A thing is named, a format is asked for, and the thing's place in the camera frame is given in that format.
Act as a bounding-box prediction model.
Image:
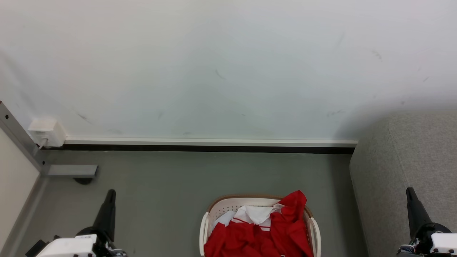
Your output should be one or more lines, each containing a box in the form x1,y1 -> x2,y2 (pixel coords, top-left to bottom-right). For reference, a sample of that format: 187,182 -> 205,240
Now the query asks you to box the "white plastic laundry basket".
199,195 -> 322,257

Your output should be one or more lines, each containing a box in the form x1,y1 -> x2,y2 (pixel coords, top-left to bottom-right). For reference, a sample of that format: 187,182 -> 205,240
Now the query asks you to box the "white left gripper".
26,189 -> 127,257

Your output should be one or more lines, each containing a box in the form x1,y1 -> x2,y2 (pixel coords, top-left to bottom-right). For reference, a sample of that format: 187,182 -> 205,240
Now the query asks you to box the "white wall socket box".
28,117 -> 67,148

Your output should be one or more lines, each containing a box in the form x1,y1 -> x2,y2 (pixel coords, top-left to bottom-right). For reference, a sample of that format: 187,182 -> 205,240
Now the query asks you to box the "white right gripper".
397,187 -> 457,257

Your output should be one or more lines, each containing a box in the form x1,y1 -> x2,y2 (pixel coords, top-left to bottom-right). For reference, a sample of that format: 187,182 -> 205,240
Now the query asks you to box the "white and black baseboard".
50,138 -> 358,155

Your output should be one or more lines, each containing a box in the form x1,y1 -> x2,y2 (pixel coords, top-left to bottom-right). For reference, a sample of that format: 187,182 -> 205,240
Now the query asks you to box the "grey fabric sofa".
350,111 -> 457,257

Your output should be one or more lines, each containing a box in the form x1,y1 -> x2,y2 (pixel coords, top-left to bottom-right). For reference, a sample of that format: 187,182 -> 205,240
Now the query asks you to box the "beige partition panel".
0,128 -> 40,243

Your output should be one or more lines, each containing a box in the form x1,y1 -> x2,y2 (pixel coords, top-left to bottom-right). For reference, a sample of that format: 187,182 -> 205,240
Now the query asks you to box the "grey metal frame post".
0,101 -> 50,176

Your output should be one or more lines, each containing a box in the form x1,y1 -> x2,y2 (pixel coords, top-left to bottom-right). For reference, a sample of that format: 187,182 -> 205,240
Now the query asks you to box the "red jersey clothing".
204,190 -> 314,257

